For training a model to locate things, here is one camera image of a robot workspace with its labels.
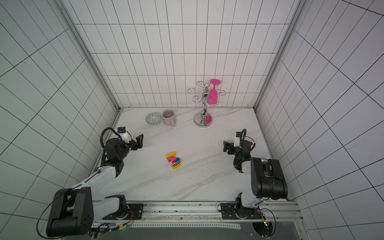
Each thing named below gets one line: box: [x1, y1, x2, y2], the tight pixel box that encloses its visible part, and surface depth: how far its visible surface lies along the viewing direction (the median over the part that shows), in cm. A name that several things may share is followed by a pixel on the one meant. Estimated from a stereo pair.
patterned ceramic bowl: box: [145, 112, 162, 126], surface depth 112 cm
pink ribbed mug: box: [162, 109, 177, 127], surface depth 108 cm
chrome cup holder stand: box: [187, 81, 226, 128], surface depth 105 cm
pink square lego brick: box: [167, 156, 177, 164], surface depth 91 cm
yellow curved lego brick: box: [166, 151, 177, 159], surface depth 94 cm
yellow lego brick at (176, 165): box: [171, 160, 182, 170], surface depth 89 cm
